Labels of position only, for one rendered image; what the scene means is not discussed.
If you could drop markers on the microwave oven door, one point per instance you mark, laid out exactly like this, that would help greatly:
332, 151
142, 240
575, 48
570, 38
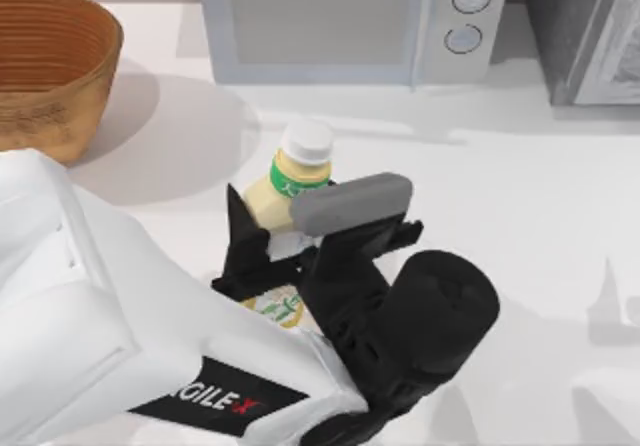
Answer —
315, 21

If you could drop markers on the brown wooden basket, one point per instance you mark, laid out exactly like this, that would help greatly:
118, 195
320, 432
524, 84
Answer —
55, 91

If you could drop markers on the cream bottle with white cap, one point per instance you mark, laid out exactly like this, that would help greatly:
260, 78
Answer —
280, 186

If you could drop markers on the pale microwave oven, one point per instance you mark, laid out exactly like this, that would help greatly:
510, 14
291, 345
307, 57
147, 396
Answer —
350, 21

